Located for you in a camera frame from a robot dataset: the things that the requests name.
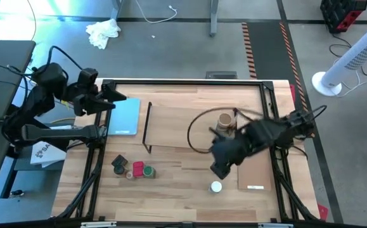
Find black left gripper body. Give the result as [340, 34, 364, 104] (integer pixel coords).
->
[72, 84, 107, 117]

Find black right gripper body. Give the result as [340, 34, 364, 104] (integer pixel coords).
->
[212, 134, 251, 166]

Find furikake seasoning glass jar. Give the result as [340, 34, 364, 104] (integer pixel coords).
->
[216, 113, 236, 137]

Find dark brown spice jar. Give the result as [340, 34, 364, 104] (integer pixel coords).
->
[113, 164, 127, 177]

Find green oregano spice jar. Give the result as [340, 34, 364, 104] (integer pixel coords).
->
[143, 165, 157, 180]

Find red smoked paprika tin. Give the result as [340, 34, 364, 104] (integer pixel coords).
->
[132, 160, 145, 178]

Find black metal wood-top shelf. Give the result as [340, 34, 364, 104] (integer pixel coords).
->
[141, 101, 240, 155]

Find white crumpled cloth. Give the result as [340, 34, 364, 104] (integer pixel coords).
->
[86, 18, 122, 50]

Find white printed paper box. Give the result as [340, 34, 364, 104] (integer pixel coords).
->
[30, 141, 67, 168]

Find black floor device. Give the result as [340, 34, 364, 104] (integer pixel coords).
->
[205, 71, 238, 80]

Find dark floor mat orange stripes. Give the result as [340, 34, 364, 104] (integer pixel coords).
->
[241, 22, 307, 110]

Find white tower fan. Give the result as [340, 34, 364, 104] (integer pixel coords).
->
[311, 14, 367, 98]

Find black and red box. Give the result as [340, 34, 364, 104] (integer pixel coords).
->
[319, 0, 367, 34]

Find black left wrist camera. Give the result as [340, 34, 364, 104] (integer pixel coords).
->
[77, 68, 99, 88]

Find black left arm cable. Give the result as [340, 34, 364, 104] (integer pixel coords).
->
[32, 46, 86, 75]

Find white cable with plug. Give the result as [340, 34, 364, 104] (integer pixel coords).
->
[134, 0, 178, 25]

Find black floor cable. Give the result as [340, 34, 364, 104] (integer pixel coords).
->
[328, 33, 367, 77]

